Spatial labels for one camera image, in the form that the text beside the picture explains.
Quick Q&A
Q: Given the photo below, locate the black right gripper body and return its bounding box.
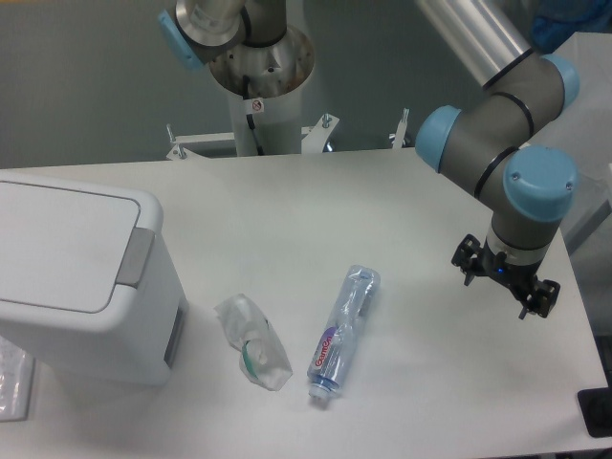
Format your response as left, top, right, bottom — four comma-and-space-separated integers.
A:
479, 248, 539, 295

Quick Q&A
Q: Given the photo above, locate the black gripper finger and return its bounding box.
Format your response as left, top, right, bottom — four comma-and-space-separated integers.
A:
518, 279, 560, 320
451, 234, 482, 286

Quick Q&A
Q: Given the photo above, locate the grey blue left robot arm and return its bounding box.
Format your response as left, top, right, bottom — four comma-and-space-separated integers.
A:
159, 1, 415, 287

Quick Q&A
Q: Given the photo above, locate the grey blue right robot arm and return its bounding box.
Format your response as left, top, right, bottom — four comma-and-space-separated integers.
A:
415, 1, 580, 317

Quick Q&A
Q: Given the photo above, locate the white plastic trash can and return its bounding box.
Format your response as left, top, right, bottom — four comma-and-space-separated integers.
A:
1, 171, 187, 385

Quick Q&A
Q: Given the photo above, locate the black device at table edge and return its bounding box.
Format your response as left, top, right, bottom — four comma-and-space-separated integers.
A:
578, 387, 611, 438

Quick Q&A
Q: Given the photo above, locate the crushed clear plastic bottle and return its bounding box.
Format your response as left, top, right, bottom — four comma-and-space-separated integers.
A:
307, 265, 381, 404

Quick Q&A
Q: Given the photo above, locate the crumpled clear plastic bag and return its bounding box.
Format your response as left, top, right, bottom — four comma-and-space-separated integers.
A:
214, 294, 293, 392

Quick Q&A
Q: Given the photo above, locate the blue object top right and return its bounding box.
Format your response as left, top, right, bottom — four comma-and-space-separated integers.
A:
531, 0, 611, 54

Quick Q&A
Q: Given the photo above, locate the laminated paper sheet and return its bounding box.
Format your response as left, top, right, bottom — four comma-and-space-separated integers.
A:
1, 338, 35, 423

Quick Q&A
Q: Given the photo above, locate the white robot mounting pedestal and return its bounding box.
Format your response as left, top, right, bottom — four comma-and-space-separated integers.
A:
174, 26, 339, 157

